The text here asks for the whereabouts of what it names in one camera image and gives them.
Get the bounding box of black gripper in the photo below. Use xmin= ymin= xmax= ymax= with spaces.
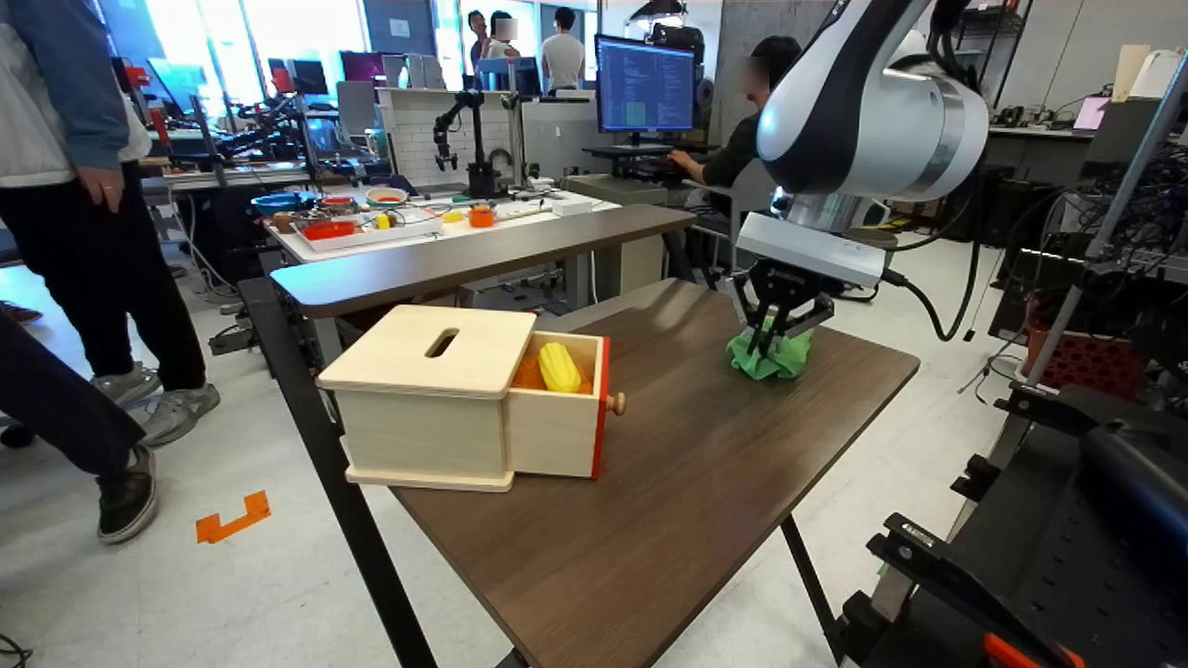
xmin=735 ymin=258 xmax=847 ymax=363

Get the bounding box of green cloth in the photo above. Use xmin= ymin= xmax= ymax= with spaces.
xmin=725 ymin=316 xmax=815 ymax=386

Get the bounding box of seated person in dark shirt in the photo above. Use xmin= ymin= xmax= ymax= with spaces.
xmin=663 ymin=34 xmax=809 ymax=193

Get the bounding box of dark brown folding table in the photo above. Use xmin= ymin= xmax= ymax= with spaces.
xmin=356 ymin=273 xmax=924 ymax=668

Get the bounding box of yellow cylinder toy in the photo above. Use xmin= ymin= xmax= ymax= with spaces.
xmin=534 ymin=337 xmax=585 ymax=397

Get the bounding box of wooden drawer with red front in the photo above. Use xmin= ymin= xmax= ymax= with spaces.
xmin=503 ymin=330 xmax=631 ymax=481

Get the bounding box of computer monitor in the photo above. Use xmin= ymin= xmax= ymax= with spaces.
xmin=590 ymin=31 xmax=700 ymax=146

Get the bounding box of red crate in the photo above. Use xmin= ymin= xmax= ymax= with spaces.
xmin=1024 ymin=328 xmax=1159 ymax=401

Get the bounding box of long grey table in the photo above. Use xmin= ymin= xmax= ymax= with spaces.
xmin=267 ymin=201 xmax=697 ymax=370

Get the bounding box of background person in light shirt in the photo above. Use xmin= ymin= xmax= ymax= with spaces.
xmin=537 ymin=3 xmax=595 ymax=93

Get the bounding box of grey aluminium pole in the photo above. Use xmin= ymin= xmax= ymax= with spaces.
xmin=1020 ymin=52 xmax=1188 ymax=386

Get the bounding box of black metal shelf rack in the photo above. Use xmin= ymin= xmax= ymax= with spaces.
xmin=959 ymin=0 xmax=1037 ymax=127

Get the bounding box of wooden box with slot lid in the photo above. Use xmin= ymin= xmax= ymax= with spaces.
xmin=316 ymin=300 xmax=542 ymax=496

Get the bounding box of white table with toys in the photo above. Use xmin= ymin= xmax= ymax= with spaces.
xmin=258 ymin=180 xmax=622 ymax=267

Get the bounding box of background person in white shirt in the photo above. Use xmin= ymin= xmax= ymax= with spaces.
xmin=462 ymin=8 xmax=525 ymax=67

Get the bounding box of red tray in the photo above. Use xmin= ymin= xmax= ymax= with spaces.
xmin=296 ymin=216 xmax=363 ymax=243

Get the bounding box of black slanted metal pole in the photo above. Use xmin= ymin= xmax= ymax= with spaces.
xmin=237 ymin=273 xmax=439 ymax=668

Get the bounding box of orange floor marker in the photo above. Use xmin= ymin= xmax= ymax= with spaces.
xmin=193 ymin=487 xmax=274 ymax=549

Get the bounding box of standing person in grey sweater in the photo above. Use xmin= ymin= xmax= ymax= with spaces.
xmin=0 ymin=0 xmax=221 ymax=454

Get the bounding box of person in black trousers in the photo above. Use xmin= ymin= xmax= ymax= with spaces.
xmin=0 ymin=300 xmax=163 ymax=549

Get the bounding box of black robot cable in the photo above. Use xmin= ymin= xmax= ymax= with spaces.
xmin=878 ymin=235 xmax=986 ymax=349

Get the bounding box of black clamp with orange handle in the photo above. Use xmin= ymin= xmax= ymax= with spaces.
xmin=866 ymin=511 xmax=1090 ymax=668

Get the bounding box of black robot mount platform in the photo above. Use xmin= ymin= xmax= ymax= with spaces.
xmin=827 ymin=383 xmax=1188 ymax=668

